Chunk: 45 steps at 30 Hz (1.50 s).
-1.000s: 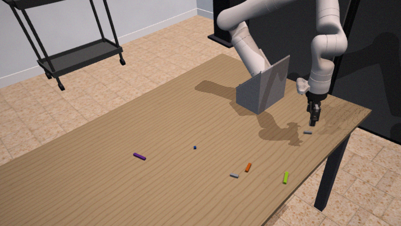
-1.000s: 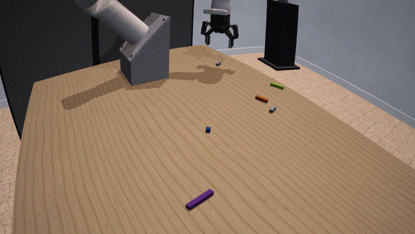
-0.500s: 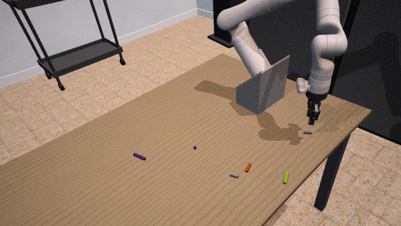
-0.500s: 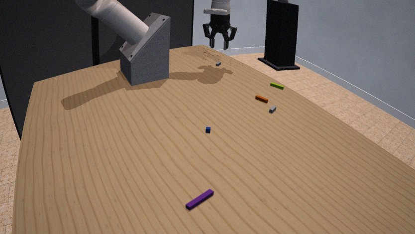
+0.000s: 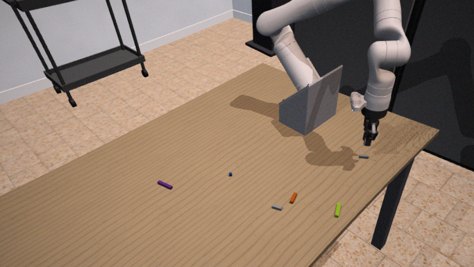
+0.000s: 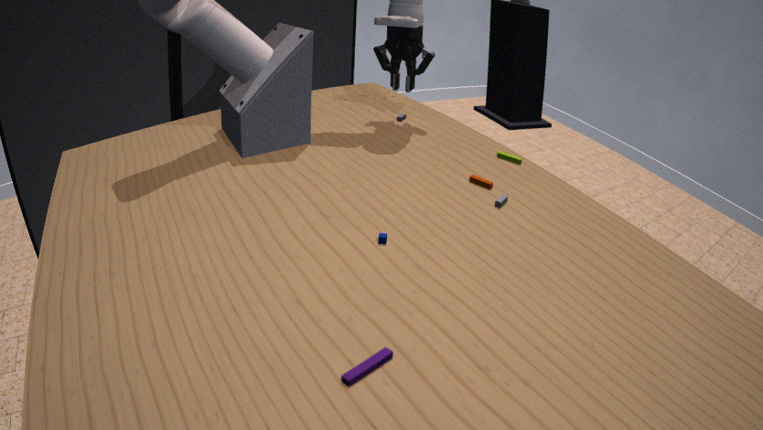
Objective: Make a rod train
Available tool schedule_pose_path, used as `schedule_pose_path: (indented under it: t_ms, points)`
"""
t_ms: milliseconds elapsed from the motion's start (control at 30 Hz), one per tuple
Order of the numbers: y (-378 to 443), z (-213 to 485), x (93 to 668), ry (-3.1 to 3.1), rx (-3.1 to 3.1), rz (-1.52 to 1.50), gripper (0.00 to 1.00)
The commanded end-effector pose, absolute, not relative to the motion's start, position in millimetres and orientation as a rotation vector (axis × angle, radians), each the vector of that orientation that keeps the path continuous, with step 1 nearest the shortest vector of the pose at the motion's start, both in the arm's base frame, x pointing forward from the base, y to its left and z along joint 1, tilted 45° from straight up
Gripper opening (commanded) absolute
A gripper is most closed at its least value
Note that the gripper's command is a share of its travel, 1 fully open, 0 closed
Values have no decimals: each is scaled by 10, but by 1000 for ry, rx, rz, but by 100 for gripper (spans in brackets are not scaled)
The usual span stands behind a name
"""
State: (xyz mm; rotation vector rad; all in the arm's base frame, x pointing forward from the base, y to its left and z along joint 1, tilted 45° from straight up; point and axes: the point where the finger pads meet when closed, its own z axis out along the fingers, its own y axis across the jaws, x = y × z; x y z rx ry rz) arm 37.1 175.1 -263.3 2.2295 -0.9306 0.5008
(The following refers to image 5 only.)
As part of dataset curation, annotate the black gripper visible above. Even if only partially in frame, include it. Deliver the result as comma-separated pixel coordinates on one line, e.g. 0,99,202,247
361,107,388,147

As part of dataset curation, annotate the purple rod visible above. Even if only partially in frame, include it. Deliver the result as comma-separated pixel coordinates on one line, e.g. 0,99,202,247
157,180,173,190

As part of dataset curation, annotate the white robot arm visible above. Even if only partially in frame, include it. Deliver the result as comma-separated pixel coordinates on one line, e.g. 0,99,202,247
256,0,411,111

